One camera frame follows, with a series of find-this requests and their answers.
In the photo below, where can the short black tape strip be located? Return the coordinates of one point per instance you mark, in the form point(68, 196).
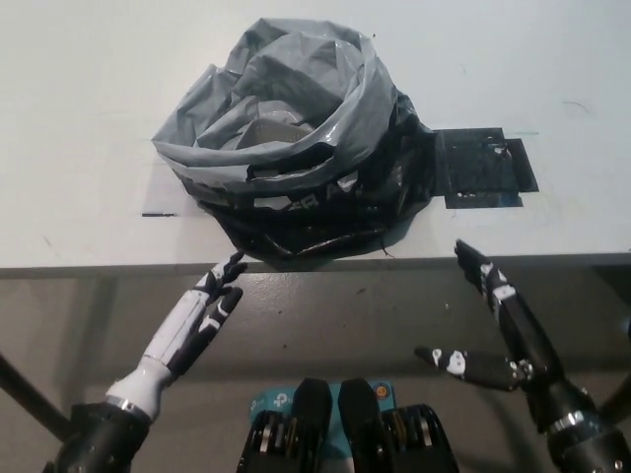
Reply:
point(159, 215)

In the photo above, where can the black diagonal table leg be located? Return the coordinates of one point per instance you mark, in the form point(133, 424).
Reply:
point(616, 396)
point(29, 394)

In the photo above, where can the grey perforated rectangular basket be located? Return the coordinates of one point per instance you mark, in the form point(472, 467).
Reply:
point(271, 132)

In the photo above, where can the black tape patch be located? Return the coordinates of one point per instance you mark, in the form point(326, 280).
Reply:
point(478, 167)

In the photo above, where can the black and teal robot body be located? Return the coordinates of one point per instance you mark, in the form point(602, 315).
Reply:
point(355, 433)

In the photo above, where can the white and black left hand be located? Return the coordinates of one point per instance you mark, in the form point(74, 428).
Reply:
point(182, 325)

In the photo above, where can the dark thread scrap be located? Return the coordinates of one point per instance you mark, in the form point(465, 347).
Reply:
point(387, 251)

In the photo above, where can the clear plastic film sheet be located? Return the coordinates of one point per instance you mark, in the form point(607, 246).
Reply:
point(160, 192)

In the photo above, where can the black and white right hand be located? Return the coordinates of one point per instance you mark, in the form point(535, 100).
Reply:
point(532, 355)

